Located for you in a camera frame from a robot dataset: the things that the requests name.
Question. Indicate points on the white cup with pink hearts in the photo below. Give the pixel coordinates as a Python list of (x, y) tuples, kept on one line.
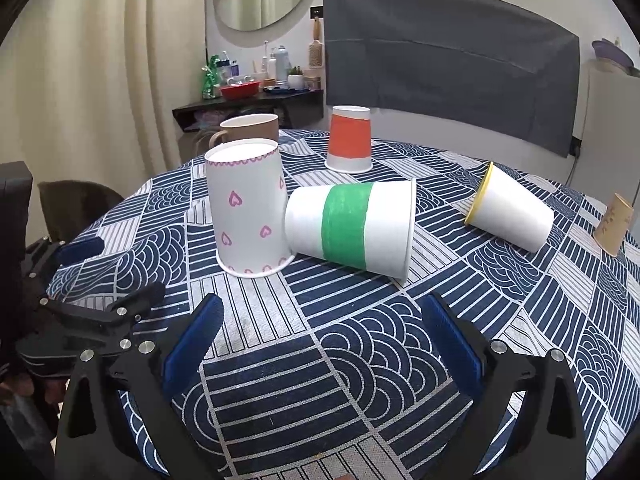
[(245, 220)]

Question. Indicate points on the blue and white patterned tablecloth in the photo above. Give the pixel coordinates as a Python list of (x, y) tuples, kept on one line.
[(350, 360)]

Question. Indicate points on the white cup with yellow rim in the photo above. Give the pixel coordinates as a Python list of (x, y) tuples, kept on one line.
[(515, 220)]

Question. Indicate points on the black wall shelf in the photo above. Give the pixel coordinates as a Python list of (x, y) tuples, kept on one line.
[(300, 110)]

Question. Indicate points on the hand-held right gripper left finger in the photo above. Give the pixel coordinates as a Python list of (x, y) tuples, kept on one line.
[(192, 342)]

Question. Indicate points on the green plastic bottle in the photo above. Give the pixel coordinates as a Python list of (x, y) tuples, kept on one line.
[(209, 82)]

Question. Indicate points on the grey cloth cover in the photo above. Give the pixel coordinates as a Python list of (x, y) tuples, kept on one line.
[(450, 60)]

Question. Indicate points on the white cup with green band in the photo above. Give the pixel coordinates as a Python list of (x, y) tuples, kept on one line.
[(350, 225)]

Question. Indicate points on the person's left hand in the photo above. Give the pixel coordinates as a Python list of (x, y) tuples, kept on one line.
[(50, 391)]

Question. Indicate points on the wooden hairbrush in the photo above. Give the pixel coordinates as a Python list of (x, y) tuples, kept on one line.
[(315, 52)]

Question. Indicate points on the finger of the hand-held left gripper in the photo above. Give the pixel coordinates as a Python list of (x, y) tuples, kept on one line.
[(102, 319), (77, 251)]

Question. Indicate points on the small glass jar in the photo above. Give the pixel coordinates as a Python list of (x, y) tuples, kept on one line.
[(313, 84)]

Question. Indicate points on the dark brown chair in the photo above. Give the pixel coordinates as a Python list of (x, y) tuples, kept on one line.
[(75, 205)]

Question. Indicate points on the beige curtain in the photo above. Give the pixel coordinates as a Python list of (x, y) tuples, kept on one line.
[(100, 85)]

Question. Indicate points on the tan printed paper cup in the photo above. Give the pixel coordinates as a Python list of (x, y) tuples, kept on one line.
[(612, 225)]

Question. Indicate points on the clear bottle with blue label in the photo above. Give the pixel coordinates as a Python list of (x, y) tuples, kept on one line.
[(229, 67)]

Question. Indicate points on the red bowl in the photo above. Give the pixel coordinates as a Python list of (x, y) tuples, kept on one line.
[(240, 91)]

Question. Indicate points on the dark plate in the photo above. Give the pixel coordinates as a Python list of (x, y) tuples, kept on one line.
[(279, 91)]

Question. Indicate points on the purple bowl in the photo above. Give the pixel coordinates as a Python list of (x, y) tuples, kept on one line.
[(610, 52)]

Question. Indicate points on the small potted plant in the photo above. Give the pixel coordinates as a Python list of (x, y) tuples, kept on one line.
[(296, 81)]

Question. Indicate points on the orange paper cup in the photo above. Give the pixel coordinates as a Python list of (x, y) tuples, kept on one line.
[(350, 140)]

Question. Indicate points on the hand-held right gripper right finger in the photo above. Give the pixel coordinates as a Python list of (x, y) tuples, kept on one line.
[(456, 342)]

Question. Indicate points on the white cabinet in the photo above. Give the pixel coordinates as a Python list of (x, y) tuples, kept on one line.
[(610, 135)]

